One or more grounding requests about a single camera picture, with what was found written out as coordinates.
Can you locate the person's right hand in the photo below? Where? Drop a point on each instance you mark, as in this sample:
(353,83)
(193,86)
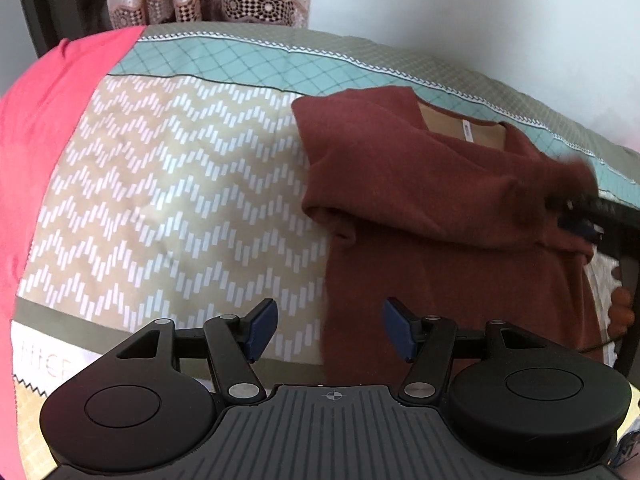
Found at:
(619,305)

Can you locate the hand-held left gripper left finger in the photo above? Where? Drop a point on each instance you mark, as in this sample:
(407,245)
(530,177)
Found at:
(262,327)

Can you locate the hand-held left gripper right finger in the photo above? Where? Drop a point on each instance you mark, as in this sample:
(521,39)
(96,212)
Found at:
(397,330)

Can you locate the patterned bed blanket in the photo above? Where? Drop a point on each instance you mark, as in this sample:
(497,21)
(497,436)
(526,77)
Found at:
(175,200)

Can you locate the reddish-brown sweater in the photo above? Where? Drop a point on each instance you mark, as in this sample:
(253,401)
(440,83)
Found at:
(425,220)

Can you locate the pink cloth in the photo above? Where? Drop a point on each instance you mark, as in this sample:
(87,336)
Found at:
(35,160)

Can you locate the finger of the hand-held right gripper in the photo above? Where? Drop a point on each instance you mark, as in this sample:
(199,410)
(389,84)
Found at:
(600,206)
(577,225)

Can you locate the dark wooden furniture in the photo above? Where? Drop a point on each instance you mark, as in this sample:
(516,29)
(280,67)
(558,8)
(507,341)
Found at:
(60,5)

